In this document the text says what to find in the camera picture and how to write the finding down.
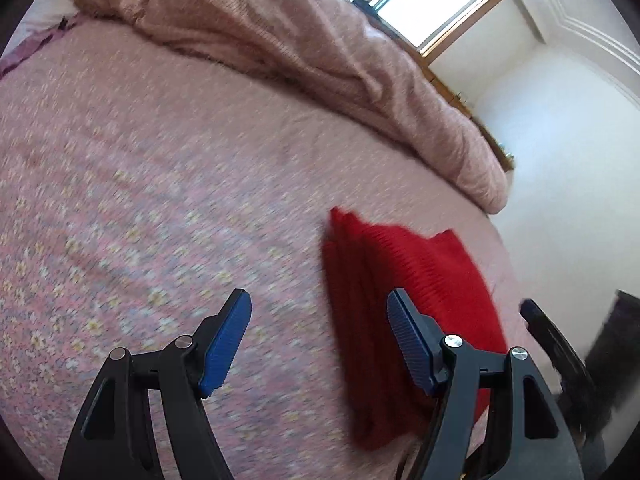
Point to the white pillow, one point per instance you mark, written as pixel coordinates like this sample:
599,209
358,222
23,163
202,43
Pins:
45,7

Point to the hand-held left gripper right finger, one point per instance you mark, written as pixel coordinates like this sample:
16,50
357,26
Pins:
407,342

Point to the pink floral bed sheet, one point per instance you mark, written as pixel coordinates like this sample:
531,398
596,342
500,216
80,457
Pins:
150,185

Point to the red knitted sweater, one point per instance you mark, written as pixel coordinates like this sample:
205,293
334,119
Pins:
425,270

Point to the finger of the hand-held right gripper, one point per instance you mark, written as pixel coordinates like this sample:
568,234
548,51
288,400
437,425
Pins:
555,340

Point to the window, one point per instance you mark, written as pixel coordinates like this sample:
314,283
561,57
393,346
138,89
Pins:
435,0

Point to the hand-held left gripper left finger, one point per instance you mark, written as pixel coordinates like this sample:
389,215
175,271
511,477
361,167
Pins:
227,342

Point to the pink quilt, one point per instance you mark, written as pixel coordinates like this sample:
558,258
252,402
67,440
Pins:
300,60

